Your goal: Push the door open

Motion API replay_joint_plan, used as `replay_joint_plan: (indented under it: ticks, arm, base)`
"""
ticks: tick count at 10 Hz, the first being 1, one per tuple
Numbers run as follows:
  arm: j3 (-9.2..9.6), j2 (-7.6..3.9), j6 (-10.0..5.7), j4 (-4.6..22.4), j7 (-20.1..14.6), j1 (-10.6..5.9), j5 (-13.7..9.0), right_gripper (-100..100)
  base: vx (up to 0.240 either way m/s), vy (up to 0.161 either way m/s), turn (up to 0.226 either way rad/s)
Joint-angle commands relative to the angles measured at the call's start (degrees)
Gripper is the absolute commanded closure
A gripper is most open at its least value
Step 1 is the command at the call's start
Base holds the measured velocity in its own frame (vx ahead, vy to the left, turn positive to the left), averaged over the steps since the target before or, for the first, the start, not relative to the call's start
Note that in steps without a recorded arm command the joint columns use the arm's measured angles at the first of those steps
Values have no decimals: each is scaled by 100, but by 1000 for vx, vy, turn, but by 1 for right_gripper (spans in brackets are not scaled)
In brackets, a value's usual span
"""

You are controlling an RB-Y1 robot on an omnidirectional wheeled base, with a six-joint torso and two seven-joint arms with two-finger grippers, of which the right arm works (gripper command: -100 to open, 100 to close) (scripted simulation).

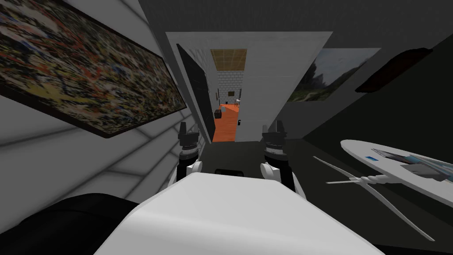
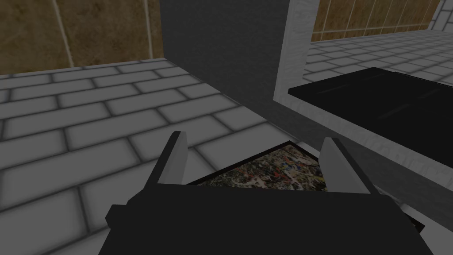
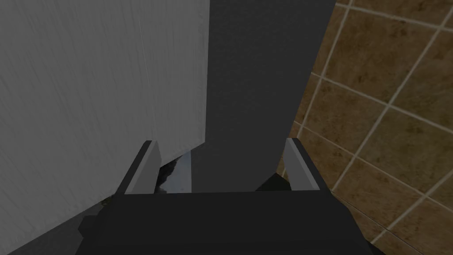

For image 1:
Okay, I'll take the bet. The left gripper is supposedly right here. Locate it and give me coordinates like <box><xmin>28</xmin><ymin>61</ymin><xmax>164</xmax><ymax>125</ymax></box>
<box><xmin>178</xmin><ymin>122</ymin><xmax>200</xmax><ymax>147</ymax></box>

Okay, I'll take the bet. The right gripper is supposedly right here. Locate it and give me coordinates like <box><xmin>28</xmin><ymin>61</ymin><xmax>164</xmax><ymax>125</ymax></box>
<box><xmin>261</xmin><ymin>120</ymin><xmax>287</xmax><ymax>146</ymax></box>

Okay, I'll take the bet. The black door leaf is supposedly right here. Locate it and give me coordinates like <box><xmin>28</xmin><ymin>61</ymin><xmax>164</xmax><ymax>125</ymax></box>
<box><xmin>176</xmin><ymin>43</ymin><xmax>216</xmax><ymax>143</ymax></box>

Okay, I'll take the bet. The landscape picture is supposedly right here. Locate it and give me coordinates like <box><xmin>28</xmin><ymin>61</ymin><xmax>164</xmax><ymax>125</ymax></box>
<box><xmin>286</xmin><ymin>47</ymin><xmax>382</xmax><ymax>103</ymax></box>

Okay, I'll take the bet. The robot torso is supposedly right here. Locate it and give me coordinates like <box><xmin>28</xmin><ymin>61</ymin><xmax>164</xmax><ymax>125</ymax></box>
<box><xmin>93</xmin><ymin>169</ymin><xmax>386</xmax><ymax>255</ymax></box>

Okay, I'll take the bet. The white round table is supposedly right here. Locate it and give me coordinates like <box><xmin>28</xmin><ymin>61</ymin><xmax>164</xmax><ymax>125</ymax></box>
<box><xmin>313</xmin><ymin>139</ymin><xmax>453</xmax><ymax>242</ymax></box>

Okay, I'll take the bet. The dark brown oblong shape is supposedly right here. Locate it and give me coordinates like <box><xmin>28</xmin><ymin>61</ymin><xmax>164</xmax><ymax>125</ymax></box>
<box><xmin>354</xmin><ymin>47</ymin><xmax>434</xmax><ymax>94</ymax></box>

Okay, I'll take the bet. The abstract speckled painting, dark frame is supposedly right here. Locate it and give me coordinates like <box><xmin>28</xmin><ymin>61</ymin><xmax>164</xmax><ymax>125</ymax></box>
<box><xmin>0</xmin><ymin>0</ymin><xmax>188</xmax><ymax>139</ymax></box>

